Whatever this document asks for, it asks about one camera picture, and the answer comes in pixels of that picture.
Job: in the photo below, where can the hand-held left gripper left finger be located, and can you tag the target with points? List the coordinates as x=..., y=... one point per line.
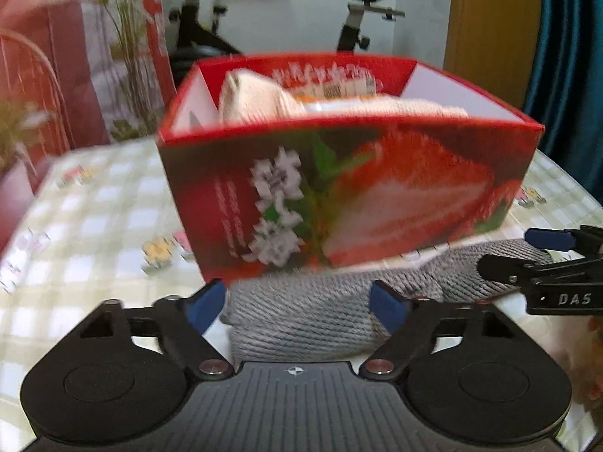
x=205, y=306

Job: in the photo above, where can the blue curtain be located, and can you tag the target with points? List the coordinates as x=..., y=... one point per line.
x=570, y=80

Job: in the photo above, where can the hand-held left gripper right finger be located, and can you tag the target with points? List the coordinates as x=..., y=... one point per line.
x=388, y=306

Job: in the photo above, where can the red strawberry print cardboard box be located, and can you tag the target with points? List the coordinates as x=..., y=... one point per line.
x=400, y=188

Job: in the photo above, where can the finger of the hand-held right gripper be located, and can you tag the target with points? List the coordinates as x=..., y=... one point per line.
x=504, y=268
x=549, y=238

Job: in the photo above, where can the yellow wooden door panel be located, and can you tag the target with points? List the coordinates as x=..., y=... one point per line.
x=490, y=33

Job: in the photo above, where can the cream knitted cloth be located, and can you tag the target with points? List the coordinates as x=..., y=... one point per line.
x=254, y=99

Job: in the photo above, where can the grey knitted cloth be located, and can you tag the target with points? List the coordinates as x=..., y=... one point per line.
x=301, y=315

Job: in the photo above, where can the green checked bunny tablecloth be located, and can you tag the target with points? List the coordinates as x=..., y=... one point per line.
x=94, y=245

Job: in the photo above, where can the black exercise bike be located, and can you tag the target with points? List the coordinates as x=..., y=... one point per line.
x=202, y=28

